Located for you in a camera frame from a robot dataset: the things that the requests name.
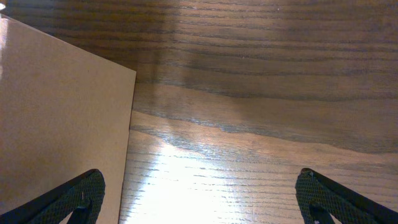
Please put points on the brown cardboard box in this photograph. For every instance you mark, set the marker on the brown cardboard box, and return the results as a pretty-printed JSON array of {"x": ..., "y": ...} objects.
[{"x": 63, "y": 111}]

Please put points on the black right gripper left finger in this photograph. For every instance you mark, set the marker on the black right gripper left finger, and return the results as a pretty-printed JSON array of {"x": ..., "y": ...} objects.
[{"x": 79, "y": 200}]

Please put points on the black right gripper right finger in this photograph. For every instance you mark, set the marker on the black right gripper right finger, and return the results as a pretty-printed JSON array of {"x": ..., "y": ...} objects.
[{"x": 322, "y": 200}]

